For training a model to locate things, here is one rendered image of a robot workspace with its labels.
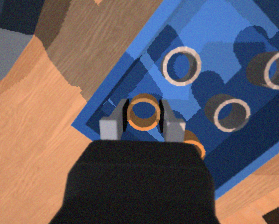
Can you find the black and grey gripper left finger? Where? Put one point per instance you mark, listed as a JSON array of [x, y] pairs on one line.
[[112, 127]]

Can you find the steel bushing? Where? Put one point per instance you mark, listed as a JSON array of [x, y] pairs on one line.
[[194, 66]]

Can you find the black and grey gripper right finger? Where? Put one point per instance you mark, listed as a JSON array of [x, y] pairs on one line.
[[173, 128]]

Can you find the bronze bushing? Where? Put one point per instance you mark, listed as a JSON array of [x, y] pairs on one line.
[[190, 137], [139, 123]]

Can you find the grey round turntable disc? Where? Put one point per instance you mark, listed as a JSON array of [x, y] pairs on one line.
[[18, 21]]

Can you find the blue crate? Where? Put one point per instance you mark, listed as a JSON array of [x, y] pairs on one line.
[[226, 34]]

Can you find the dark grey metal sleeve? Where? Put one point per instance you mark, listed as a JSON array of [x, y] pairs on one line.
[[257, 70], [237, 118]]

